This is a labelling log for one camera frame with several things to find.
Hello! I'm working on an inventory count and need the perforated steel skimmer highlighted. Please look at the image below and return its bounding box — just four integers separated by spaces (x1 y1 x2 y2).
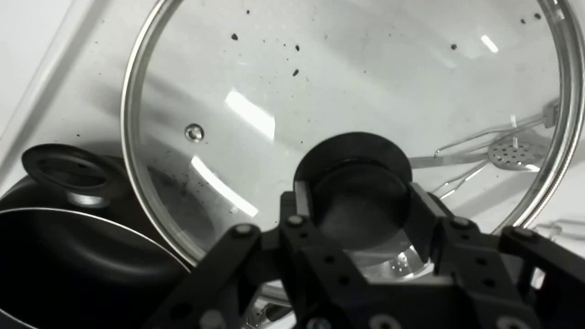
408 134 545 174

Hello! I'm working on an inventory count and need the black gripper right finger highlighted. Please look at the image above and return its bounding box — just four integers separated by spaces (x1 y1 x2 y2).
407 181 585 329

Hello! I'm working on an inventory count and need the black cooking pot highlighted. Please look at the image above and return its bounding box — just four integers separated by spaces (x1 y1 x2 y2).
0 141 198 329

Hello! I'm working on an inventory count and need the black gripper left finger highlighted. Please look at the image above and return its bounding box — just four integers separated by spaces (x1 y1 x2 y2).
145 181 368 329

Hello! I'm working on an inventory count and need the glass lid with black knob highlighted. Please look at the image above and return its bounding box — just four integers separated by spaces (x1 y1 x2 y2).
120 0 585 307

